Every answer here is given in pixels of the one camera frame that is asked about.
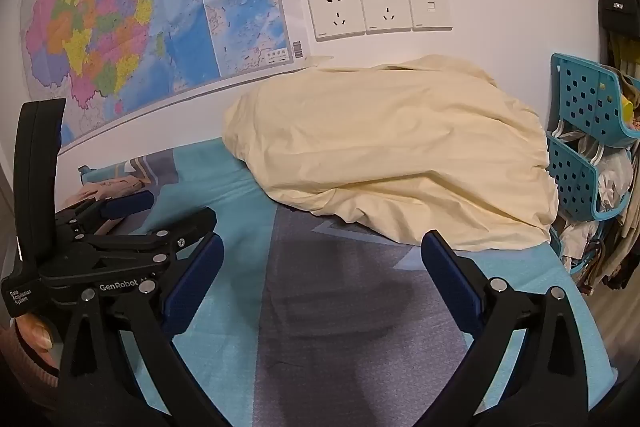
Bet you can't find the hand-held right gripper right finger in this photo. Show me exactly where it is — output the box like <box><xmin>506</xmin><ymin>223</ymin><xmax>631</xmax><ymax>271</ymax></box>
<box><xmin>421</xmin><ymin>229</ymin><xmax>601</xmax><ymax>427</ymax></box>

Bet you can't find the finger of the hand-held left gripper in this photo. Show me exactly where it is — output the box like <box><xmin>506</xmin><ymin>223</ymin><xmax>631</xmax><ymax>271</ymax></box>
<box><xmin>55</xmin><ymin>191</ymin><xmax>156</xmax><ymax>234</ymax></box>
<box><xmin>62</xmin><ymin>206</ymin><xmax>218</xmax><ymax>280</ymax></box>

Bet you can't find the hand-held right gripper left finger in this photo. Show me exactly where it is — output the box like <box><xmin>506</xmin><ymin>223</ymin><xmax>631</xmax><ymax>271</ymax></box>
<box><xmin>55</xmin><ymin>233</ymin><xmax>225</xmax><ymax>427</ymax></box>

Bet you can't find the cream jacket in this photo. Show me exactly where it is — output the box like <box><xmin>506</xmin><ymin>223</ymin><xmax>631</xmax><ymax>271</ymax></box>
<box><xmin>222</xmin><ymin>54</ymin><xmax>560</xmax><ymax>253</ymax></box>

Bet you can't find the heap of beige clothes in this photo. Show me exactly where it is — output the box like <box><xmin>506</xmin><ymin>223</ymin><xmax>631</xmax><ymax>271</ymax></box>
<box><xmin>565</xmin><ymin>187</ymin><xmax>640</xmax><ymax>294</ymax></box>

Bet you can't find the person's left hand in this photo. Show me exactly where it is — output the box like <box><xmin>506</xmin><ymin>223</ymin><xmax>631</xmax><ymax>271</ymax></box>
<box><xmin>12</xmin><ymin>314</ymin><xmax>63</xmax><ymax>370</ymax></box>

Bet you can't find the pink folded garment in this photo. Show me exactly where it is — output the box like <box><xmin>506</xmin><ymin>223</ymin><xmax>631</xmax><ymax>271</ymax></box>
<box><xmin>62</xmin><ymin>174</ymin><xmax>156</xmax><ymax>212</ymax></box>

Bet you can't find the teal and grey bedsheet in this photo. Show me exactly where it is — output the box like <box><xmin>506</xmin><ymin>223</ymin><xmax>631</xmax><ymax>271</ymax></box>
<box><xmin>55</xmin><ymin>137</ymin><xmax>618</xmax><ymax>427</ymax></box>

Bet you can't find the white plastic bag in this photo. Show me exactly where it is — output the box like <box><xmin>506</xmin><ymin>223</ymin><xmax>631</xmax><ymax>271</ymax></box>
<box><xmin>595</xmin><ymin>151</ymin><xmax>634</xmax><ymax>214</ymax></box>

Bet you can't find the blue plastic storage rack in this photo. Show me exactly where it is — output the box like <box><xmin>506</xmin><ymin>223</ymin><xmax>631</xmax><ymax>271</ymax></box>
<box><xmin>545</xmin><ymin>53</ymin><xmax>640</xmax><ymax>278</ymax></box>

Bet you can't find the black handbag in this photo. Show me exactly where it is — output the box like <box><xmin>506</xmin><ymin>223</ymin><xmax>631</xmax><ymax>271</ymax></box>
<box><xmin>599</xmin><ymin>0</ymin><xmax>640</xmax><ymax>34</ymax></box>

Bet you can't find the colourful wall map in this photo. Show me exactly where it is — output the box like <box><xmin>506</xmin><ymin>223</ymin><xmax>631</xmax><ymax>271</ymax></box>
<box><xmin>20</xmin><ymin>0</ymin><xmax>312</xmax><ymax>154</ymax></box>

